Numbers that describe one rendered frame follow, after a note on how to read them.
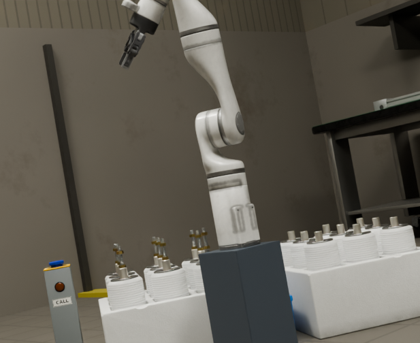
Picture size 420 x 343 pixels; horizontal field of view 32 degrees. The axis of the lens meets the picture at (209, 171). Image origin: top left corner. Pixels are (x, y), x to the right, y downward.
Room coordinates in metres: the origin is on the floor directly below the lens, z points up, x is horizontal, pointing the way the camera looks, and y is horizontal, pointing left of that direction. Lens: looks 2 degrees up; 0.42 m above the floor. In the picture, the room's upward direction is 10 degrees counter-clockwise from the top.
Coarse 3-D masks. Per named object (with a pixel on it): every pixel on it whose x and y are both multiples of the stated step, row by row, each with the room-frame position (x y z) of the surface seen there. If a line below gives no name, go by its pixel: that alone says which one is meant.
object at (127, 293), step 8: (128, 280) 1.96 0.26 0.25; (136, 280) 1.97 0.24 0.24; (112, 288) 1.97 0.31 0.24; (120, 288) 1.96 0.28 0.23; (128, 288) 1.96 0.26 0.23; (136, 288) 1.97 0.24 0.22; (112, 296) 1.97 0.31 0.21; (120, 296) 1.96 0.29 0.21; (128, 296) 1.96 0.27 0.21; (136, 296) 1.97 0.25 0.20; (144, 296) 1.99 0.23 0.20; (112, 304) 1.98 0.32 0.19; (120, 304) 1.96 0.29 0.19; (128, 304) 1.96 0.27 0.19; (136, 304) 1.96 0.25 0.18
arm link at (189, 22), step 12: (180, 0) 1.65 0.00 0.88; (192, 0) 1.66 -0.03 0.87; (180, 12) 1.66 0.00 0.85; (192, 12) 1.65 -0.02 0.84; (204, 12) 1.66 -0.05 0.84; (180, 24) 1.68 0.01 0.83; (192, 24) 1.66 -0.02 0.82; (204, 24) 1.66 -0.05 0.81; (216, 24) 1.68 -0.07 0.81; (180, 36) 1.69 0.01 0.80
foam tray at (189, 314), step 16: (144, 304) 1.96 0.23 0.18; (160, 304) 1.94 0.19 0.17; (176, 304) 1.95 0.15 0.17; (192, 304) 1.96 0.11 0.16; (112, 320) 1.92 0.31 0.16; (128, 320) 1.92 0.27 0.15; (144, 320) 1.93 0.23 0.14; (160, 320) 1.94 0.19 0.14; (176, 320) 1.95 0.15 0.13; (192, 320) 1.95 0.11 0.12; (208, 320) 1.96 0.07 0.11; (112, 336) 1.92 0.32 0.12; (128, 336) 1.92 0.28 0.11; (144, 336) 1.93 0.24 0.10; (160, 336) 1.94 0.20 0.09; (176, 336) 1.95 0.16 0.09; (192, 336) 1.95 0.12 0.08; (208, 336) 1.96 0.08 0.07
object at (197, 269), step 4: (196, 268) 2.02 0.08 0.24; (200, 268) 2.00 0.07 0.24; (196, 272) 2.02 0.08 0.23; (200, 272) 2.01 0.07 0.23; (196, 276) 2.02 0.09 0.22; (200, 276) 2.01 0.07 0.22; (196, 280) 2.03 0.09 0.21; (200, 280) 2.01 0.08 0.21; (196, 284) 2.03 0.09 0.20; (200, 284) 2.01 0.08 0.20; (196, 288) 2.03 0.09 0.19; (200, 288) 2.01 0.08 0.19; (200, 292) 2.01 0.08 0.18; (204, 292) 2.00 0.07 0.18
